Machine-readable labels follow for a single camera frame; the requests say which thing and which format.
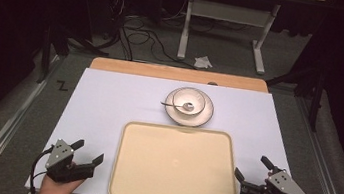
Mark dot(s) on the beige plastic tray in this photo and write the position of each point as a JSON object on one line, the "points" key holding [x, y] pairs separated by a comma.
{"points": [[175, 168]]}

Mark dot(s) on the white metal desk frame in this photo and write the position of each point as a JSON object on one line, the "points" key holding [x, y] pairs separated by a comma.
{"points": [[224, 12]]}

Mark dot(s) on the white table sheet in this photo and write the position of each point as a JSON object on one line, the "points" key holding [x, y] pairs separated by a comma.
{"points": [[105, 101]]}

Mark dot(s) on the metal spoon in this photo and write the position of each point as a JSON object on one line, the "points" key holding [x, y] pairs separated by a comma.
{"points": [[188, 106]]}

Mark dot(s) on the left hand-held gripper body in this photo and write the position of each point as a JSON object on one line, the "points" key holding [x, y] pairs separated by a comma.
{"points": [[63, 168]]}

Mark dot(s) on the crumpled white paper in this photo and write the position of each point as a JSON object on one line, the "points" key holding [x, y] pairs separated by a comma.
{"points": [[203, 62]]}

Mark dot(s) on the white plate with dark rim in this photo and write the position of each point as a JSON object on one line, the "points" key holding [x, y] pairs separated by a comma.
{"points": [[206, 115]]}

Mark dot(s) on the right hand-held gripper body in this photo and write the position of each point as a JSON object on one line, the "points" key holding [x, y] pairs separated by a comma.
{"points": [[283, 184]]}

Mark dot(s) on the person's left hand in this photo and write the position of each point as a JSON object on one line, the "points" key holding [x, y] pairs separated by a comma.
{"points": [[55, 191]]}

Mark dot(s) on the black metal stand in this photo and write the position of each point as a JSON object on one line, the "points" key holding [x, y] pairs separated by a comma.
{"points": [[316, 102], [45, 56]]}

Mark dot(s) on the black computer tower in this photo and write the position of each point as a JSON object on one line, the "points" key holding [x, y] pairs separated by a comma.
{"points": [[102, 7]]}

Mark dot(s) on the white bowl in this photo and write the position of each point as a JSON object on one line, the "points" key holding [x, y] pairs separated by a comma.
{"points": [[190, 96]]}

